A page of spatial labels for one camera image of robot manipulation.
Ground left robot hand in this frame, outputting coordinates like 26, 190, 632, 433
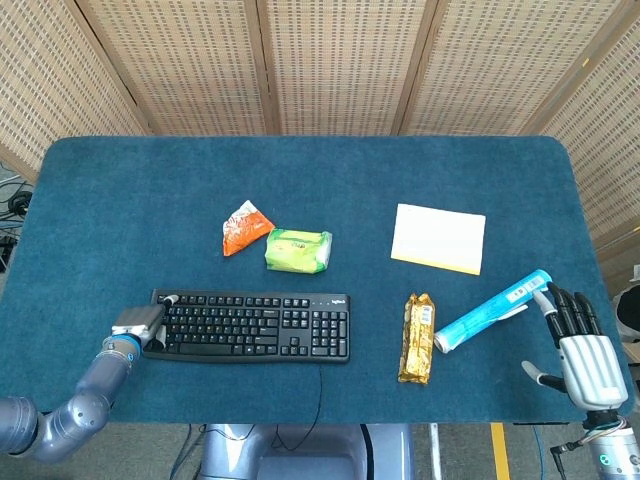
110, 294, 179, 350

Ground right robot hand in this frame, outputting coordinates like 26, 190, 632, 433
521, 282, 629, 412

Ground black keyboard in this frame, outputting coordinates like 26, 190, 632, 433
142, 288, 352, 364

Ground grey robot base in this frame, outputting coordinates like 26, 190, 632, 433
197, 423, 416, 480

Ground blue cylindrical tube package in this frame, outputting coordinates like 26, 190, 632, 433
433, 268, 553, 354

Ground orange snack packet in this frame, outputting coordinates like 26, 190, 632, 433
222, 199, 276, 258

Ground green snack packet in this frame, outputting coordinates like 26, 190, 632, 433
264, 227, 334, 274

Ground gold foil snack bar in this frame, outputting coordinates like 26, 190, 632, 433
397, 292, 436, 386

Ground white table leg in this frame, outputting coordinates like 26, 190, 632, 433
428, 423, 444, 480

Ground white yellow notepad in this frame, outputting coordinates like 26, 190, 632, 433
390, 203, 487, 277

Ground blue table mat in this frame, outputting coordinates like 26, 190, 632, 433
0, 135, 632, 426

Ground woven bamboo folding screen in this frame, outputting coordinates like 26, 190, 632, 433
0, 0, 640, 321

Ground blue cable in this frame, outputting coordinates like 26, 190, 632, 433
530, 424, 547, 480

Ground black cables on floor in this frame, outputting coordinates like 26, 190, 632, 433
0, 179, 34, 274

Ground thin black cable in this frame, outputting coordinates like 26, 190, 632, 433
271, 362, 324, 450

